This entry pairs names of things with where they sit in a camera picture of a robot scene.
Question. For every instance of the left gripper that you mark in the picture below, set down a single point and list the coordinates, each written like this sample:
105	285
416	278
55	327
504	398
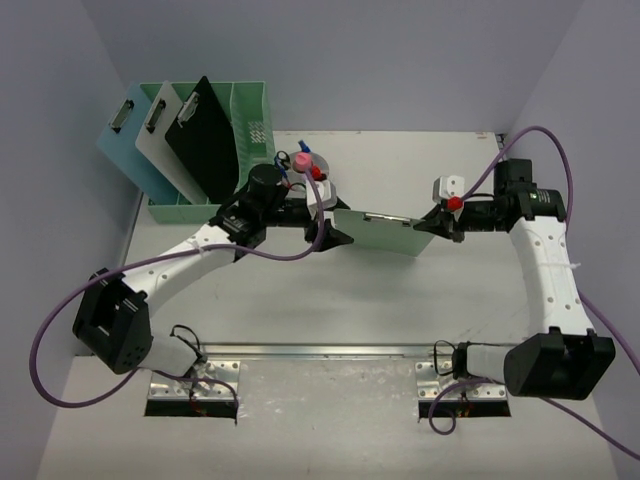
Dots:
314	226

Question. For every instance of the green mesh file organizer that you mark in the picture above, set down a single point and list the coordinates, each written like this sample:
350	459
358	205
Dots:
246	105

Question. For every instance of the white clipboard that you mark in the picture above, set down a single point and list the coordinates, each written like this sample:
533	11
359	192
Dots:
152	144

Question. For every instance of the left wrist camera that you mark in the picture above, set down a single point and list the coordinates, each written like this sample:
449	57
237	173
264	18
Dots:
320	195

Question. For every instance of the blue clipboard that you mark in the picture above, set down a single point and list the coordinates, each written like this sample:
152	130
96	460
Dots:
117	143

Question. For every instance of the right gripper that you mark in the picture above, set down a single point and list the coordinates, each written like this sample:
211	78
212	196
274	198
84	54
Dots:
440	224

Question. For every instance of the black clipboard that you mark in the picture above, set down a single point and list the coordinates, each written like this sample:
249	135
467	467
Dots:
202	137

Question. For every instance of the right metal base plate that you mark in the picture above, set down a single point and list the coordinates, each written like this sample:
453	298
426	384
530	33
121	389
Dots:
429	385

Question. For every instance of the green clipboard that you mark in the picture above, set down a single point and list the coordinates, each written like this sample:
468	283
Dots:
384	232

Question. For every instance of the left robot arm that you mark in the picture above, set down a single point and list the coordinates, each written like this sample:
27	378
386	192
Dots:
114	317

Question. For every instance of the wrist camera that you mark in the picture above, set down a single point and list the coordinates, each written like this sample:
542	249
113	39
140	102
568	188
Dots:
449	190
320	195

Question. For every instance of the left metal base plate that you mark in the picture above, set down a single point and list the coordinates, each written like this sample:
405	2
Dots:
215	380

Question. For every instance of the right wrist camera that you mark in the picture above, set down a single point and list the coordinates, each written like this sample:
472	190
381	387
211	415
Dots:
449	190

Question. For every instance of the white round desk organizer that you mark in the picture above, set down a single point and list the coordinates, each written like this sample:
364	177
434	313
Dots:
296	180

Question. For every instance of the black handled scissors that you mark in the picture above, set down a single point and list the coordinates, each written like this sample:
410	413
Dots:
282	158

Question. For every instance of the metal base plate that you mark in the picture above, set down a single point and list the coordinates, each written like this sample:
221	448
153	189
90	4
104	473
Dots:
429	385
215	380

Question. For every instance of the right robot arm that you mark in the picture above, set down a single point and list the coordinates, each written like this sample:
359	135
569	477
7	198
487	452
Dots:
563	357

